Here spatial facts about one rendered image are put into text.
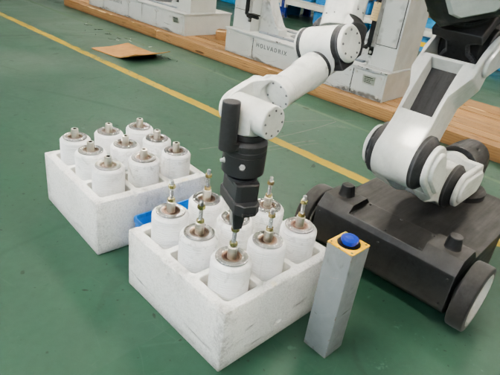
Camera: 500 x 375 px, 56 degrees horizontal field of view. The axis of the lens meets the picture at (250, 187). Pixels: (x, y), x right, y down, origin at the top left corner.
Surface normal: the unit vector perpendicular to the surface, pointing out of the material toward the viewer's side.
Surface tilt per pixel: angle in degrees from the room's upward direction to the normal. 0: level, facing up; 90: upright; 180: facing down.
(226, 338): 90
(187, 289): 90
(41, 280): 0
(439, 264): 45
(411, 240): 0
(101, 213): 90
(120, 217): 90
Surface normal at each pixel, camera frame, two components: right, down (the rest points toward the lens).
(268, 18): -0.69, 0.26
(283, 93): -0.69, 0.54
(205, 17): 0.71, 0.40
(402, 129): -0.41, -0.43
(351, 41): 0.66, 0.18
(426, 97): -0.54, -0.21
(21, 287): 0.12, -0.88
